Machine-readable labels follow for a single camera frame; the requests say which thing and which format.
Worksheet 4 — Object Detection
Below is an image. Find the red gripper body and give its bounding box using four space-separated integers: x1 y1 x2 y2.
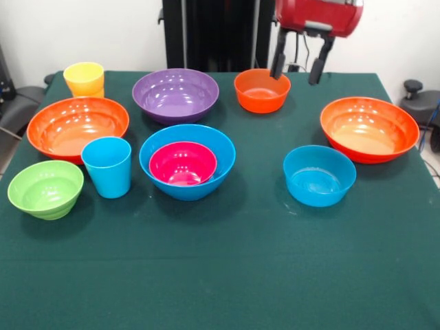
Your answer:
276 0 364 39

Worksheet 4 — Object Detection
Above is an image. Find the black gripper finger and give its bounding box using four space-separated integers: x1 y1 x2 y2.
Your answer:
308 36 336 86
269 29 288 80

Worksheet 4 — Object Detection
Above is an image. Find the large orange bowl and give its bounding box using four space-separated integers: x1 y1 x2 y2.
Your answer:
26 96 130 165
320 96 421 164

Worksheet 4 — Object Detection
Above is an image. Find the pink bowl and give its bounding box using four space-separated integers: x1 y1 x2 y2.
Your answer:
148 141 218 186

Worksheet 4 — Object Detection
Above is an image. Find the small orange bowl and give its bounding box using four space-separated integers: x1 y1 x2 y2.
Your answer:
234 68 292 114

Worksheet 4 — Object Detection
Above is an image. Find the purple bowl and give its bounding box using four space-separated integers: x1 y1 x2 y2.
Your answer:
131 67 220 126

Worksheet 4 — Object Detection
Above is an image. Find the small blue bowl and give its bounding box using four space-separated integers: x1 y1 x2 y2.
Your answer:
283 144 358 208

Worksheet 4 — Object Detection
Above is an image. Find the large blue bowl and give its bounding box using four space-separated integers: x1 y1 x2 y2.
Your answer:
139 123 237 201

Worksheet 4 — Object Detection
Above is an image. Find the orange cup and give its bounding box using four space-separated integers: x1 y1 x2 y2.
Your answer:
70 84 105 99

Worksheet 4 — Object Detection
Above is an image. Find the yellow cup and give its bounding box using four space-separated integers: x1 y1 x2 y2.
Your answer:
63 61 105 93

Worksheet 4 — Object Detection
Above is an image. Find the blue cup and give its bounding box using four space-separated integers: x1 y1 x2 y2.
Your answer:
81 136 132 199

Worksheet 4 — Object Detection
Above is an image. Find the dark green tablecloth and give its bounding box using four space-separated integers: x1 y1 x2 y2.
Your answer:
0 70 440 330

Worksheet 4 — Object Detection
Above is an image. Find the green bowl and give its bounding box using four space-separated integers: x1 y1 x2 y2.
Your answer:
7 159 85 221

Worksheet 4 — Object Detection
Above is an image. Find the black cable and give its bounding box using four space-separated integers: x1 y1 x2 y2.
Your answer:
288 32 312 73

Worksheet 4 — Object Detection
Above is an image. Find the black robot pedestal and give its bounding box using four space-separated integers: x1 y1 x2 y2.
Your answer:
157 0 278 73

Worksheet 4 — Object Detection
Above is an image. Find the grey pedestal foot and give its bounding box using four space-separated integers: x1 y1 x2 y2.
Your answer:
398 79 440 111
0 74 55 138

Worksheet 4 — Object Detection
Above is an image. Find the blue cable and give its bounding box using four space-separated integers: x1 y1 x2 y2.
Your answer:
417 99 440 154

